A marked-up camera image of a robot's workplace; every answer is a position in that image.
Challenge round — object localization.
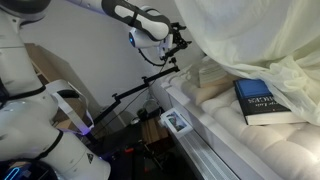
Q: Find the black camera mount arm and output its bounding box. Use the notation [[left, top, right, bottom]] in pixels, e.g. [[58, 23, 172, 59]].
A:
[[93, 57, 180, 124]]

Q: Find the blue black Borges book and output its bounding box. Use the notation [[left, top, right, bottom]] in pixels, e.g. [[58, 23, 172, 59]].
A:
[[233, 79, 304, 125]]

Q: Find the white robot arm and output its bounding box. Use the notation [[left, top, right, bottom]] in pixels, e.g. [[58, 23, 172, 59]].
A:
[[0, 0, 188, 180]]

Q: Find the wooden shelf cabinet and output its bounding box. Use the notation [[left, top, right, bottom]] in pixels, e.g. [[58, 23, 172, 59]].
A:
[[25, 43, 95, 135]]

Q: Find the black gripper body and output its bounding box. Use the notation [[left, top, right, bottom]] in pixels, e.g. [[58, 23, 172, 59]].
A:
[[164, 22, 191, 59]]

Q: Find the white framed photo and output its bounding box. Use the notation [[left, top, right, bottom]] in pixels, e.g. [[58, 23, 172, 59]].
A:
[[161, 108, 193, 139]]

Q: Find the cream tufted cushion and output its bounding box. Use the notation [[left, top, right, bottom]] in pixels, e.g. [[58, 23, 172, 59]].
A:
[[162, 57, 320, 180]]

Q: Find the sheer white curtain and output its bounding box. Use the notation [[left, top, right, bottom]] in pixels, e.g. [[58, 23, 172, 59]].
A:
[[174, 0, 320, 126]]

